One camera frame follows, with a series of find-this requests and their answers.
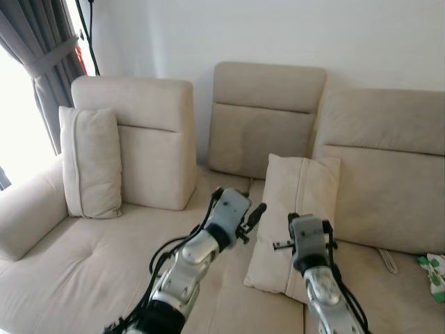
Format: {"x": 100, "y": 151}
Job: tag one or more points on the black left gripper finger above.
{"x": 257, "y": 214}

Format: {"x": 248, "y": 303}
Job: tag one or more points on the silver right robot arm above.
{"x": 321, "y": 292}

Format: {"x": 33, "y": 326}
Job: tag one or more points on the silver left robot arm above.
{"x": 188, "y": 264}

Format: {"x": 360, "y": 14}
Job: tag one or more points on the beige throw pillow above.
{"x": 90, "y": 163}
{"x": 295, "y": 188}

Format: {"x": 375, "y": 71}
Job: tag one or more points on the beige sofa back cushion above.
{"x": 156, "y": 139}
{"x": 268, "y": 118}
{"x": 389, "y": 174}

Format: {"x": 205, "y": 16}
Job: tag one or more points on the beige fabric sofa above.
{"x": 83, "y": 268}

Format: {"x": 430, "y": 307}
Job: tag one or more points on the green and white cloth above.
{"x": 434, "y": 271}

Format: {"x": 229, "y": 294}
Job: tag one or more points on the grey curtain tieback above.
{"x": 52, "y": 59}

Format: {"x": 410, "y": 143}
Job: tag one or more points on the grey curtain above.
{"x": 28, "y": 28}

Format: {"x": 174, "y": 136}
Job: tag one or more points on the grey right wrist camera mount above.
{"x": 309, "y": 236}

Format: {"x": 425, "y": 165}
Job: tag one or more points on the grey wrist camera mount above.
{"x": 309, "y": 236}
{"x": 229, "y": 212}

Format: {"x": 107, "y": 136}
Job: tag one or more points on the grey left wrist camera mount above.
{"x": 229, "y": 212}

